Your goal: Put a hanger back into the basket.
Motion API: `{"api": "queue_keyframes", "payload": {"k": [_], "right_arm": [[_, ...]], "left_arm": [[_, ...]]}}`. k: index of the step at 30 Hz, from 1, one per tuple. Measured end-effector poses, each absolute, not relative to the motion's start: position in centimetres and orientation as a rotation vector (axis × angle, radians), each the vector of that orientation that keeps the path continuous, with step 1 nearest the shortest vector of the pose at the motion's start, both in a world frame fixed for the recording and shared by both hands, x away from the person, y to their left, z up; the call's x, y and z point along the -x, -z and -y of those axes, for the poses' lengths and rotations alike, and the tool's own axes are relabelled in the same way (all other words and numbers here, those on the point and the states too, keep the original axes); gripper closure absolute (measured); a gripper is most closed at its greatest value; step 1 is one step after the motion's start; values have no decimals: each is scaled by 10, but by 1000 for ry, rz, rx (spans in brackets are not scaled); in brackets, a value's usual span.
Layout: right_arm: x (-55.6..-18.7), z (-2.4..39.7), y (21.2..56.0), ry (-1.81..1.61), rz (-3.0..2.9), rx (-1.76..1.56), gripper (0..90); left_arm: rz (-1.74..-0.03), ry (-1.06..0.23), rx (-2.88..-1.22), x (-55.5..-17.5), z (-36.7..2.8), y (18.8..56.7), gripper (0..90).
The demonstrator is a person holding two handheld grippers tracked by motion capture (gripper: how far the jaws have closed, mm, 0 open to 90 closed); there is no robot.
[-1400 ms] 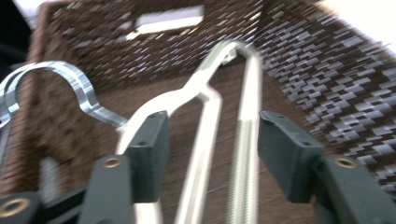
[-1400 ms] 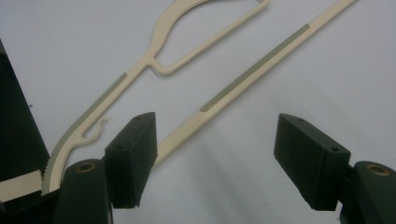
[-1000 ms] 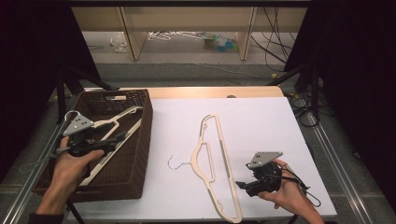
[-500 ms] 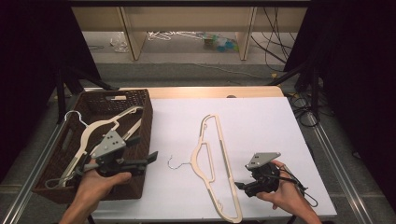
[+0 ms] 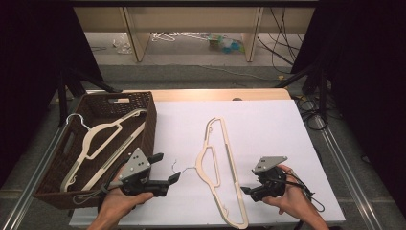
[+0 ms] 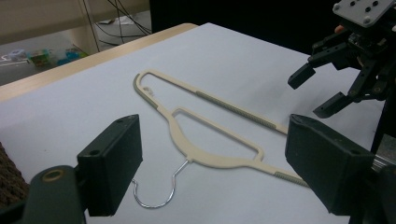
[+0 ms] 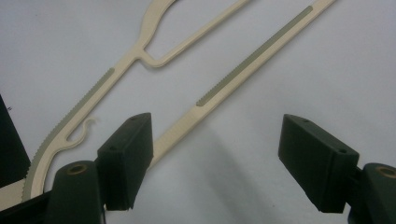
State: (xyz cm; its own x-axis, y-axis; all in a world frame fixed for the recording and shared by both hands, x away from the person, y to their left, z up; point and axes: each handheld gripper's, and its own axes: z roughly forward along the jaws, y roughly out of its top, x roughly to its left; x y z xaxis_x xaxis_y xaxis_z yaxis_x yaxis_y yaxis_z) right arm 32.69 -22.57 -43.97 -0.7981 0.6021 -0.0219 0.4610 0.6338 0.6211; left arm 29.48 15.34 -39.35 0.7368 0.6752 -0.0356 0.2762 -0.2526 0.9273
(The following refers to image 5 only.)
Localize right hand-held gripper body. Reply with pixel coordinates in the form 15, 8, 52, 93
251, 155, 289, 202

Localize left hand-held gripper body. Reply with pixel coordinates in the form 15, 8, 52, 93
118, 147, 170, 197

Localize beige plastic clothes hanger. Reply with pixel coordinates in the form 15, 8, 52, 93
81, 121, 148, 193
59, 108, 148, 194
171, 116, 250, 230

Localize brown wicker basket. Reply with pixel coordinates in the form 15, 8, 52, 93
33, 90, 158, 211

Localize person's right hand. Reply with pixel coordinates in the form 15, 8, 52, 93
261, 164, 313, 222

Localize person's left hand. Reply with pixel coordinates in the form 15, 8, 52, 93
101, 166, 155, 225

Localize white table sheet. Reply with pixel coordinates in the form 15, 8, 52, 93
69, 99, 347, 228

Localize black metal stand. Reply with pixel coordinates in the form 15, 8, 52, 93
56, 67, 123, 129
273, 61, 331, 130

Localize clear plastic wrapping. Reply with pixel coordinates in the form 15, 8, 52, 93
111, 35, 133, 56

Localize colourful plastic bags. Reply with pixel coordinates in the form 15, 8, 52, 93
207, 33, 246, 56

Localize black curtain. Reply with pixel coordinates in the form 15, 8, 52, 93
0, 0, 103, 190
290, 0, 406, 205

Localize beige desk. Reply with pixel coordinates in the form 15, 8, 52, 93
73, 6, 317, 63

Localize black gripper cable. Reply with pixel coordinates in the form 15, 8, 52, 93
281, 170, 327, 214

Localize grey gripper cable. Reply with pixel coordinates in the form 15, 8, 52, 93
72, 181, 124, 206

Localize aluminium rail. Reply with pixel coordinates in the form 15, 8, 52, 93
313, 114, 381, 230
0, 122, 71, 230

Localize black floor cables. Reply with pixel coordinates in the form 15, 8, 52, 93
292, 94, 330, 132

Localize white floor cable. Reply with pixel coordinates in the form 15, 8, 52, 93
176, 62, 276, 82

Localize pile of white wire hangers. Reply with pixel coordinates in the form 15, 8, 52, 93
150, 31, 209, 43

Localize hanging black cables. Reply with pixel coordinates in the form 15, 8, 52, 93
256, 7, 304, 75

